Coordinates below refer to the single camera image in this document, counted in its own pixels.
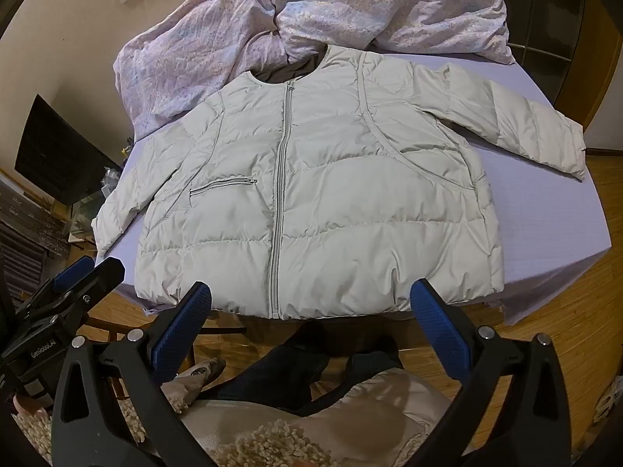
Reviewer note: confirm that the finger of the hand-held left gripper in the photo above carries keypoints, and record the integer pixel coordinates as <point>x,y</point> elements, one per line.
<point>48,326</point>
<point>73,270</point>

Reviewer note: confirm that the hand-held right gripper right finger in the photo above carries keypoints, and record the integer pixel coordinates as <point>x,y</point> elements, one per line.
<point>438,326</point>

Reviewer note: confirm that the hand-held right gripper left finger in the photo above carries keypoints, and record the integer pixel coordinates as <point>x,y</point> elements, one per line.
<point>180,327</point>

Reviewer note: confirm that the white puffer jacket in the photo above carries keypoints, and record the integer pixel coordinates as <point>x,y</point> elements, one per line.
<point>340,180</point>

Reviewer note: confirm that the cluttered shelf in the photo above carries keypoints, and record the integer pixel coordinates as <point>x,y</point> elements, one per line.
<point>34,233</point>

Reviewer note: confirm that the person's beige puffer coat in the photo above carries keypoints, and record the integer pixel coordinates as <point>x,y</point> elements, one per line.
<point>370,418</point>

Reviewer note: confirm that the black flat screen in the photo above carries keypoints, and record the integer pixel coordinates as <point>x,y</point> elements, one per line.
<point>63,151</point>

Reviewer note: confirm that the bed with lavender sheet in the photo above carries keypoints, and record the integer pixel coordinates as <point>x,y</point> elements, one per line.
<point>535,214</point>

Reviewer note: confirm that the dark glass door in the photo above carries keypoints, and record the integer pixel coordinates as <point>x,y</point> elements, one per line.
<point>550,19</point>

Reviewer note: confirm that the floral pink duvet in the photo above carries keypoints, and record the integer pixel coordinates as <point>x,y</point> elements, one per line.
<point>365,5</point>

